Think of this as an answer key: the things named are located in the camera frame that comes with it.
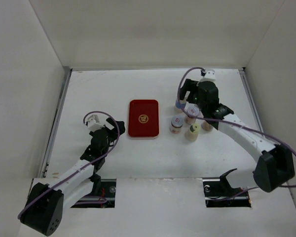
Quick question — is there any pink cap spice bottle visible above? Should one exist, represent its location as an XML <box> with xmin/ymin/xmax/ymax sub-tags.
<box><xmin>201</xmin><ymin>120</ymin><xmax>213</xmax><ymax>132</ymax></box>

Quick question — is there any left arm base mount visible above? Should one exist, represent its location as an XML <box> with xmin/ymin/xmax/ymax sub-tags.
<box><xmin>72</xmin><ymin>179</ymin><xmax>117</xmax><ymax>208</ymax></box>

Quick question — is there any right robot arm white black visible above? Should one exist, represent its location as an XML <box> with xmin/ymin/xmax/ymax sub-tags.
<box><xmin>178</xmin><ymin>79</ymin><xmax>295</xmax><ymax>193</ymax></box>

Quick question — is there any purple cable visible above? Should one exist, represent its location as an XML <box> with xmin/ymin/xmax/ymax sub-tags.
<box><xmin>177</xmin><ymin>67</ymin><xmax>296</xmax><ymax>202</ymax></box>
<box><xmin>17</xmin><ymin>111</ymin><xmax>120</xmax><ymax>220</ymax></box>

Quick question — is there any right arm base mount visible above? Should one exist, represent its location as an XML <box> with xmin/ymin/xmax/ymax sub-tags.
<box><xmin>202</xmin><ymin>178</ymin><xmax>251</xmax><ymax>208</ymax></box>

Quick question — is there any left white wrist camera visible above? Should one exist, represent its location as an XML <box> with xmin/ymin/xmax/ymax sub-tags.
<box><xmin>86</xmin><ymin>114</ymin><xmax>103</xmax><ymax>132</ymax></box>

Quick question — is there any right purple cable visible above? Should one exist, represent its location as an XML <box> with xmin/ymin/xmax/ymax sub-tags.
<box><xmin>177</xmin><ymin>67</ymin><xmax>296</xmax><ymax>202</ymax></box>

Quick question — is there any blue label silver cap bottle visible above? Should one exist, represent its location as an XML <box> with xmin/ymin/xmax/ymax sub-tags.
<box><xmin>175</xmin><ymin>97</ymin><xmax>187</xmax><ymax>113</ymax></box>

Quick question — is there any red label jar front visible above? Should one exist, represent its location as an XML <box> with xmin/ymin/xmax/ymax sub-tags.
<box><xmin>170</xmin><ymin>116</ymin><xmax>184</xmax><ymax>134</ymax></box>

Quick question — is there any red rectangular tray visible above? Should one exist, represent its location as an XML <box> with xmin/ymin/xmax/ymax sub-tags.
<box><xmin>128</xmin><ymin>99</ymin><xmax>159</xmax><ymax>138</ymax></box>

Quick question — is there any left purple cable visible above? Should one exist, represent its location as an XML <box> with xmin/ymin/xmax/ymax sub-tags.
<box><xmin>17</xmin><ymin>111</ymin><xmax>120</xmax><ymax>220</ymax></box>

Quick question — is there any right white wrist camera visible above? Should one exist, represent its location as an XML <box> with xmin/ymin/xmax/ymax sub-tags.
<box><xmin>200</xmin><ymin>70</ymin><xmax>216</xmax><ymax>82</ymax></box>

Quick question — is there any red label jar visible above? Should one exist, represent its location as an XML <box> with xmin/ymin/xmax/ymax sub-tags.
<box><xmin>185</xmin><ymin>105</ymin><xmax>200</xmax><ymax>124</ymax></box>
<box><xmin>170</xmin><ymin>116</ymin><xmax>184</xmax><ymax>134</ymax></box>

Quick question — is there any yellow cap spice bottle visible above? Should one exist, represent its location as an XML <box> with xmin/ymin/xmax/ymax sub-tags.
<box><xmin>185</xmin><ymin>123</ymin><xmax>201</xmax><ymax>142</ymax></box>

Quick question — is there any metal side rail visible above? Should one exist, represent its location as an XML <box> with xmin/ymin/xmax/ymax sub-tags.
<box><xmin>37</xmin><ymin>66</ymin><xmax>72</xmax><ymax>178</ymax></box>
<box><xmin>238</xmin><ymin>68</ymin><xmax>263</xmax><ymax>132</ymax></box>

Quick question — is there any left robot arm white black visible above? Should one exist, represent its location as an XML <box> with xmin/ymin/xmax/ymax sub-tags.
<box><xmin>18</xmin><ymin>118</ymin><xmax>125</xmax><ymax>237</ymax></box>

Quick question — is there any right metal side rail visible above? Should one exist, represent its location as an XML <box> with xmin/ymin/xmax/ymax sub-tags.
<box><xmin>238</xmin><ymin>68</ymin><xmax>263</xmax><ymax>132</ymax></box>

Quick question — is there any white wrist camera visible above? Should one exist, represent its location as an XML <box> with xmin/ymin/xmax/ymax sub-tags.
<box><xmin>200</xmin><ymin>70</ymin><xmax>216</xmax><ymax>82</ymax></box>
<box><xmin>86</xmin><ymin>114</ymin><xmax>103</xmax><ymax>132</ymax></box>

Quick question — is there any left metal side rail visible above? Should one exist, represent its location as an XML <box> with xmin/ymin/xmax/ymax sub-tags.
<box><xmin>37</xmin><ymin>66</ymin><xmax>72</xmax><ymax>178</ymax></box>

